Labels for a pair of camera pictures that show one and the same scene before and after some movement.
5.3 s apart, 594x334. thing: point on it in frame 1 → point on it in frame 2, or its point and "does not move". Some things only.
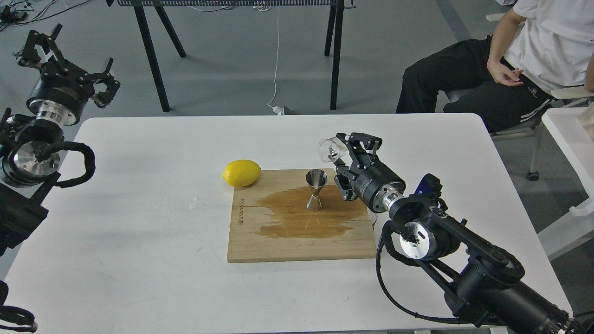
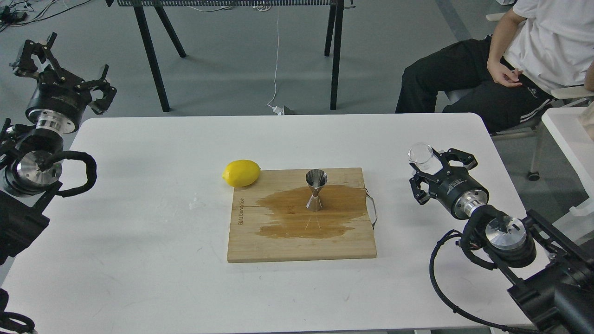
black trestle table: (144, 8) does not move
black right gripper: (377, 184) → (455, 188)
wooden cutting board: (270, 221) does not move
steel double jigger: (316, 178) does not move
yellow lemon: (242, 173) does not move
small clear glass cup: (332, 149) → (421, 154)
